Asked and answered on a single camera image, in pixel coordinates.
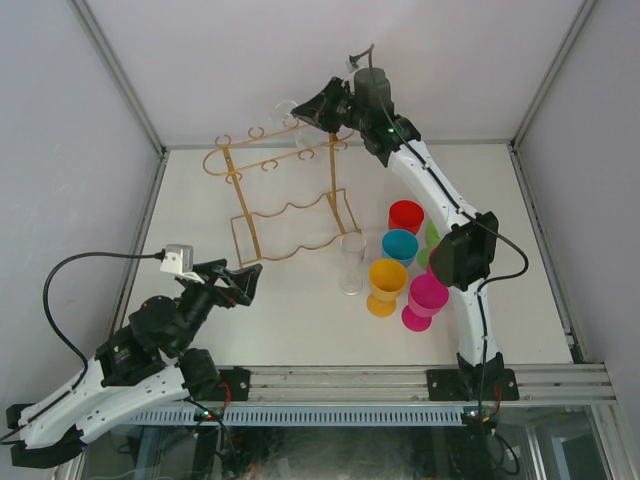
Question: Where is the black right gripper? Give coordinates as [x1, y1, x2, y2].
[291, 78, 368, 136]

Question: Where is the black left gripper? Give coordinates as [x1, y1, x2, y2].
[173, 258, 262, 355]

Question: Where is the clear wine glass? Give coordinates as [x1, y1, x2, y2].
[338, 232, 366, 295]
[270, 100, 325, 150]

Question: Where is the red wine glass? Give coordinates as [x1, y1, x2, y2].
[388, 200, 425, 235]

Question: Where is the blue wine glass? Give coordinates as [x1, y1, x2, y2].
[381, 229, 419, 268]

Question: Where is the orange wine glass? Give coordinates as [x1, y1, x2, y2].
[367, 258, 408, 318]

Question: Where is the green wine glass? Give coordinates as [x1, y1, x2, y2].
[416, 219, 440, 270]

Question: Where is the pink wine glass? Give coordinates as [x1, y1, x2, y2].
[426, 247, 438, 273]
[401, 273, 449, 332]

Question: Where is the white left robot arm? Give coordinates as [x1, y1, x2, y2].
[1, 249, 263, 470]

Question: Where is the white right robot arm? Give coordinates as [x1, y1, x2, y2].
[291, 68, 504, 399]

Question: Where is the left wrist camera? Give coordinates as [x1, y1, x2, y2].
[160, 244, 204, 284]

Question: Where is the right camera black cable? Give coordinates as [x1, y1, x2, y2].
[349, 43, 379, 71]

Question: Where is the camera black cable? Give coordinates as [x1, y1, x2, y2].
[42, 251, 166, 371]
[349, 43, 379, 71]

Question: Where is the left camera black cable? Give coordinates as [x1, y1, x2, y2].
[42, 251, 166, 371]

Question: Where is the gold wire glass rack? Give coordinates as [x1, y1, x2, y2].
[202, 123, 361, 267]

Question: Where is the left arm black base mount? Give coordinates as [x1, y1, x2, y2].
[209, 366, 251, 402]

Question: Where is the grey slotted cable duct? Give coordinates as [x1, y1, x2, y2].
[125, 405, 465, 427]

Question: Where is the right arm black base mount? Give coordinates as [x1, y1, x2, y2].
[426, 366, 520, 401]

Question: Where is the aluminium frame rail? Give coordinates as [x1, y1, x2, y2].
[232, 364, 616, 406]

